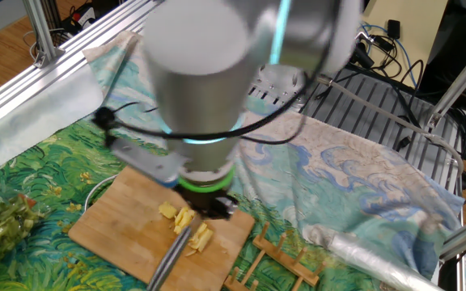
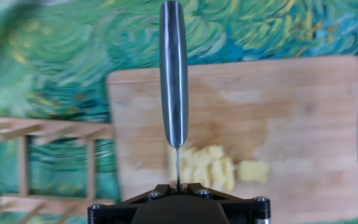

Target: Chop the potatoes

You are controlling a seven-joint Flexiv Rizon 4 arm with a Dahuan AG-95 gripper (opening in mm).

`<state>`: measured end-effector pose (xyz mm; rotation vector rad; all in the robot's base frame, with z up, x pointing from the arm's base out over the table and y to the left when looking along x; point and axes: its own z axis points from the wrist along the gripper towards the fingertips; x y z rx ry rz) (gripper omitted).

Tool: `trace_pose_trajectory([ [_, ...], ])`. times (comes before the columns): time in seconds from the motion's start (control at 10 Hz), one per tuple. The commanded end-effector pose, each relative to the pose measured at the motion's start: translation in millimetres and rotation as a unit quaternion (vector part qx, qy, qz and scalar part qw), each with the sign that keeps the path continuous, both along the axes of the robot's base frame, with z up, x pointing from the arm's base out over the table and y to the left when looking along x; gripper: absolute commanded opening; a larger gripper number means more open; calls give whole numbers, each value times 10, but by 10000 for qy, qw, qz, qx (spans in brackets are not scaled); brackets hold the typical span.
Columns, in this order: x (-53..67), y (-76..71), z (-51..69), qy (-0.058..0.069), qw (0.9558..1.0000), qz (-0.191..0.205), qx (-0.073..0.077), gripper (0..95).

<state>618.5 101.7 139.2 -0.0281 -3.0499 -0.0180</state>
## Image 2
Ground painted landscape tablecloth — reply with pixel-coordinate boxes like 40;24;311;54
0;0;358;224

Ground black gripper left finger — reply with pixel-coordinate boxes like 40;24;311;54
87;183;177;224

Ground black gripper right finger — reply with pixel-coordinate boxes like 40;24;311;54
180;182;272;224

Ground steel kitchen knife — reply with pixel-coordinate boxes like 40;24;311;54
158;1;189;191

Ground bamboo cutting board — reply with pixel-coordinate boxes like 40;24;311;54
106;55;358;224

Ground wooden peg rack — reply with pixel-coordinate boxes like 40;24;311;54
0;116;117;224

